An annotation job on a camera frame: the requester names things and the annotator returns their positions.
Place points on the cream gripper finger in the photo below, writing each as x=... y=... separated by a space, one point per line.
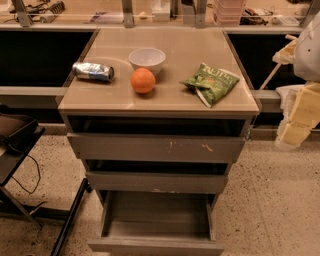
x=286 y=55
x=301 y=115

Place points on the green jalapeno chip bag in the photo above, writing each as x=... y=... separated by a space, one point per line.
x=211 y=84

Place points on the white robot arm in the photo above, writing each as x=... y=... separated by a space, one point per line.
x=307 y=52

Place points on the grey drawer cabinet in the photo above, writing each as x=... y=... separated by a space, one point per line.
x=170 y=108

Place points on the bottom grey drawer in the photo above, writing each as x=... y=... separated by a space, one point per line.
x=156 y=223

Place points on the grey drawer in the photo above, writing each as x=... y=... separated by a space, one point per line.
x=157 y=182
x=156 y=223
x=158 y=148

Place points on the middle grey drawer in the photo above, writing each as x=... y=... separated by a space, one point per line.
x=157 y=182

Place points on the top grey drawer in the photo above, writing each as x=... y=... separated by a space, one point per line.
x=158 y=148

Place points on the white stick tool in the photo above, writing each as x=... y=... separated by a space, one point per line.
x=270 y=76

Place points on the white curved base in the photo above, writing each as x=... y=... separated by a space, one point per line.
x=287 y=95

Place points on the pink stacked bins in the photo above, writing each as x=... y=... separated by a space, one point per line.
x=227 y=12

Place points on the white bowl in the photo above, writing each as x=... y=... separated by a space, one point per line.
x=149 y=58

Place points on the orange fruit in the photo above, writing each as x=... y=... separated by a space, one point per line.
x=142 y=81

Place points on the crushed silver soda can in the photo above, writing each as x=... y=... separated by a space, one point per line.
x=93 y=71

